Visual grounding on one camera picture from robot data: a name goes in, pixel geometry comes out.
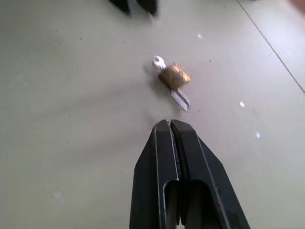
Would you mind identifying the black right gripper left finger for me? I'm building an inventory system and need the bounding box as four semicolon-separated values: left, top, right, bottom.
129;120;181;229

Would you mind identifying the brass padlock with silver shackle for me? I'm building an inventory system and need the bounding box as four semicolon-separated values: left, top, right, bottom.
158;61;192;112

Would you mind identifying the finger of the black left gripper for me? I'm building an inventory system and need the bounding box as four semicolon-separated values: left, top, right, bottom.
108;0;132;17
137;0;160;18

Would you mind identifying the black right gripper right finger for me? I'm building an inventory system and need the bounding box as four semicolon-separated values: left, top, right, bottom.
171;119;251;229

